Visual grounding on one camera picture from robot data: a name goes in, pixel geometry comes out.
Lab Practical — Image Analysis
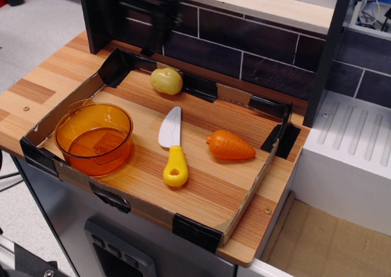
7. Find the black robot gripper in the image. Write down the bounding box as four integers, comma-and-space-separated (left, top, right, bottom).
91, 0, 184, 54

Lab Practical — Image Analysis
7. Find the orange plastic toy carrot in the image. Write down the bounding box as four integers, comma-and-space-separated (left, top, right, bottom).
206, 130, 256, 160

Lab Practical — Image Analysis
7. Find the cardboard fence with black tape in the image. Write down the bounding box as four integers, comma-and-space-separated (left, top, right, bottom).
20, 49, 304, 262

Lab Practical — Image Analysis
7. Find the orange transparent plastic pot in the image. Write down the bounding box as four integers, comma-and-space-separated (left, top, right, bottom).
54, 99, 134, 178

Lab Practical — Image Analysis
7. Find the yellow plastic toy potato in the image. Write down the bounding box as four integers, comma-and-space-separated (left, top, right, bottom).
150, 68, 183, 95

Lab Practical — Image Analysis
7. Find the white toy sink drainboard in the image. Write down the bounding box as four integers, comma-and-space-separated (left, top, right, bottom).
292, 92, 390, 235

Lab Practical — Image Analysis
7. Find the grey toy oven panel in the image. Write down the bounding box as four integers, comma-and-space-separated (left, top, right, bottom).
84, 220, 158, 277

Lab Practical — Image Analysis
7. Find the dark grey shelf post left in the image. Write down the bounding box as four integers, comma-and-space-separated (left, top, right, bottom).
81, 0, 122, 54

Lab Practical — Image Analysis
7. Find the dark grey shelf post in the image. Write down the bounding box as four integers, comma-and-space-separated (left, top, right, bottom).
303, 0, 350, 128
81, 0, 122, 54

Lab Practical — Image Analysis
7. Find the toy knife yellow handle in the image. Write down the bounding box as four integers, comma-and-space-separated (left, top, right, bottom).
158, 106, 189, 188

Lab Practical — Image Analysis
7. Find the dark grey shelf post right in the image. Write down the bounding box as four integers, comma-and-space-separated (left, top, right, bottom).
303, 0, 350, 128

